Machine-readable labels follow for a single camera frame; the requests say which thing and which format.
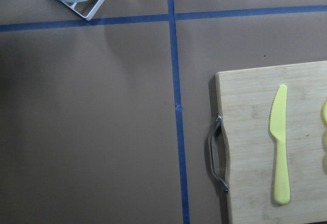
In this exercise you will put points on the bamboo cutting board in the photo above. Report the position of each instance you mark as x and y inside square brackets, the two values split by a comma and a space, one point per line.
[245, 98]

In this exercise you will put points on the yellow plastic knife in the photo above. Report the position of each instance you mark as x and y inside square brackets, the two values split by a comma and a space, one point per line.
[277, 127]

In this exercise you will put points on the white cup rack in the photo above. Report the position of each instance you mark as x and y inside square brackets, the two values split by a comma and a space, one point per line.
[86, 9]

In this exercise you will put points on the lemon slice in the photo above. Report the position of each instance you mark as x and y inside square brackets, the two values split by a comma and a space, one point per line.
[324, 112]

